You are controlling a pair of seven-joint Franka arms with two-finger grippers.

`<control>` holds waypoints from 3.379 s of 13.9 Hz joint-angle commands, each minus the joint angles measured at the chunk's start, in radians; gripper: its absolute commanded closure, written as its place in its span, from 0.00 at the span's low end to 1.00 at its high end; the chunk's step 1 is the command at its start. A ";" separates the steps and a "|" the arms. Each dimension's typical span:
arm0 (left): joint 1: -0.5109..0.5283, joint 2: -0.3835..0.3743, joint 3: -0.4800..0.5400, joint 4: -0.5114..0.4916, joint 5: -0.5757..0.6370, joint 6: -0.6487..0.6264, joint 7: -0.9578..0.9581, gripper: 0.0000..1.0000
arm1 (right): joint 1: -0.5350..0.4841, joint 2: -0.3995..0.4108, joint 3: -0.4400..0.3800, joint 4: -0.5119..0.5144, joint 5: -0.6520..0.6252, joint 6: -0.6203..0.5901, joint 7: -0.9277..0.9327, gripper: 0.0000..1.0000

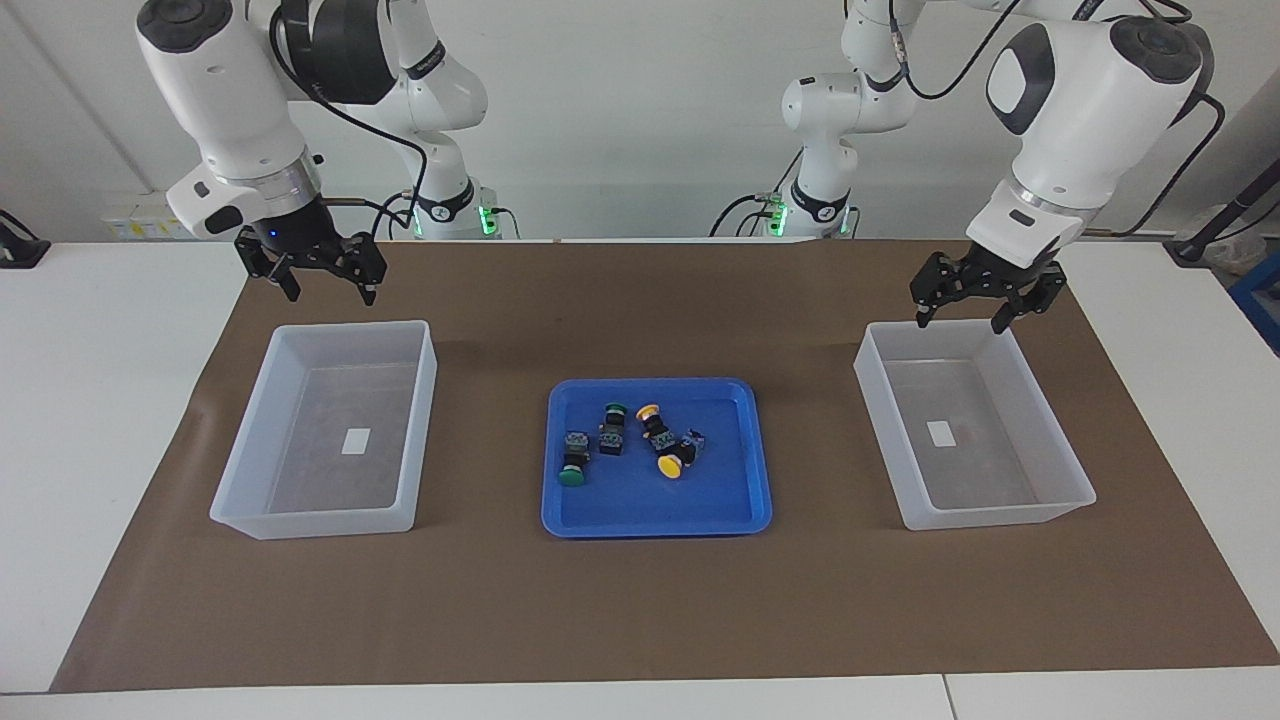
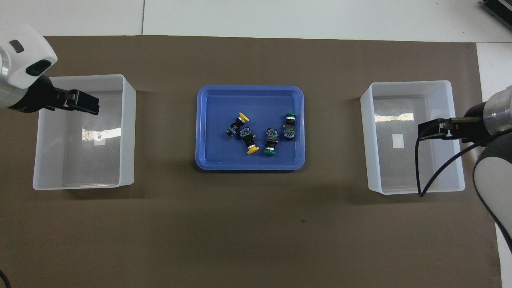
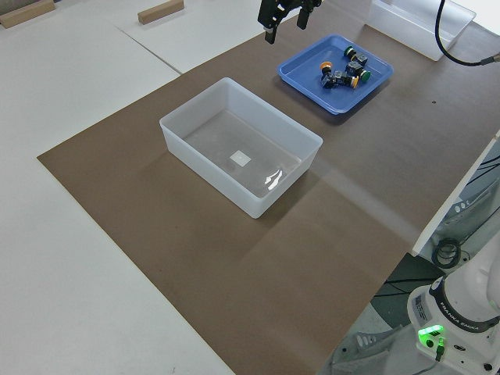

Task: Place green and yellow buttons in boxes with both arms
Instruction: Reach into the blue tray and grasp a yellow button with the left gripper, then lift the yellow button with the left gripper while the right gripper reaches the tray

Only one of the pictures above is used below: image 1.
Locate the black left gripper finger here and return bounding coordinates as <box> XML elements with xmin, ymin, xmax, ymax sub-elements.
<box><xmin>990</xmin><ymin>264</ymin><xmax>1067</xmax><ymax>336</ymax></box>
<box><xmin>909</xmin><ymin>254</ymin><xmax>952</xmax><ymax>330</ymax></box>

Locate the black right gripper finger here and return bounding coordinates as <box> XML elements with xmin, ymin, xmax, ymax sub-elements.
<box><xmin>339</xmin><ymin>232</ymin><xmax>389</xmax><ymax>306</ymax></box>
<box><xmin>236</xmin><ymin>229</ymin><xmax>302</xmax><ymax>302</ymax></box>

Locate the large-cap green push button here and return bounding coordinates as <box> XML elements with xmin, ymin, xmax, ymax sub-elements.
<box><xmin>558</xmin><ymin>430</ymin><xmax>593</xmax><ymax>489</ymax></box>

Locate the small-cap yellow push button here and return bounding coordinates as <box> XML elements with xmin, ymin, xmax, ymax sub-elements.
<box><xmin>636</xmin><ymin>403</ymin><xmax>677</xmax><ymax>453</ymax></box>

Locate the large-cap yellow push button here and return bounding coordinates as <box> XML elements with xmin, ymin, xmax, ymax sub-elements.
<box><xmin>656</xmin><ymin>428</ymin><xmax>709</xmax><ymax>479</ymax></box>

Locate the translucent white plastic box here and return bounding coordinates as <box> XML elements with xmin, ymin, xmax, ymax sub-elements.
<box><xmin>853</xmin><ymin>319</ymin><xmax>1098</xmax><ymax>532</ymax></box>
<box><xmin>209</xmin><ymin>320</ymin><xmax>439</xmax><ymax>541</ymax></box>

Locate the black pole stand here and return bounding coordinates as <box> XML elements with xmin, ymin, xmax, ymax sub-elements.
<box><xmin>1165</xmin><ymin>158</ymin><xmax>1280</xmax><ymax>266</ymax></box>

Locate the blue plastic crate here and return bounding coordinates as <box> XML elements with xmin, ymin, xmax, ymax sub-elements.
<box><xmin>1228</xmin><ymin>250</ymin><xmax>1280</xmax><ymax>356</ymax></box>

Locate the blue plastic tray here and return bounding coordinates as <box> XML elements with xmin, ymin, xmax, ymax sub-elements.
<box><xmin>541</xmin><ymin>377</ymin><xmax>774</xmax><ymax>539</ymax></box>

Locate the brown table mat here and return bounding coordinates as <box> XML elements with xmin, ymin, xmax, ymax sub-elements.
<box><xmin>50</xmin><ymin>240</ymin><xmax>1280</xmax><ymax>694</ymax></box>

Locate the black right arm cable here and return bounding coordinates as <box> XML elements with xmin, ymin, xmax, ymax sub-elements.
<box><xmin>268</xmin><ymin>0</ymin><xmax>431</xmax><ymax>241</ymax></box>

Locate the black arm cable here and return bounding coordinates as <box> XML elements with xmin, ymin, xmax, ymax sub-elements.
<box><xmin>895</xmin><ymin>0</ymin><xmax>1227</xmax><ymax>239</ymax></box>
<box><xmin>268</xmin><ymin>0</ymin><xmax>431</xmax><ymax>241</ymax></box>

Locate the white wall outlet box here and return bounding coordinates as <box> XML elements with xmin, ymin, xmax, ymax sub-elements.
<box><xmin>100</xmin><ymin>192</ymin><xmax>196</xmax><ymax>241</ymax></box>

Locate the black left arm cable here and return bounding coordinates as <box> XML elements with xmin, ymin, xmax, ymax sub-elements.
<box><xmin>895</xmin><ymin>0</ymin><xmax>1227</xmax><ymax>239</ymax></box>

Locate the black clamp mount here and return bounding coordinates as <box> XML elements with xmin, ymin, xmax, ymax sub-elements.
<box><xmin>0</xmin><ymin>208</ymin><xmax>51</xmax><ymax>269</ymax></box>

